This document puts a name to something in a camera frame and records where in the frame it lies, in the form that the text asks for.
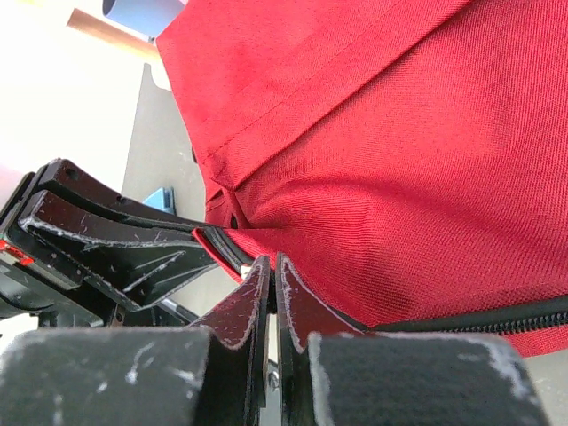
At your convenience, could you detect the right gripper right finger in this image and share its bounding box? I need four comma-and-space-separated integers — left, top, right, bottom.
274, 255, 546, 425

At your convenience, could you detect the red backpack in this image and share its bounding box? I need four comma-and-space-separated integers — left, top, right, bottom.
154, 0, 568, 359

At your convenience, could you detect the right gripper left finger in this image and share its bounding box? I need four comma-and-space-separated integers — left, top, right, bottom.
1, 256, 271, 425

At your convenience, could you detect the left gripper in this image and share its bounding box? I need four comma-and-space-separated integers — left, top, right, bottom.
1, 159, 215, 327

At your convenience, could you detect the blue plastic cup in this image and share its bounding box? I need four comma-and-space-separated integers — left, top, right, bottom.
102, 0, 185, 37

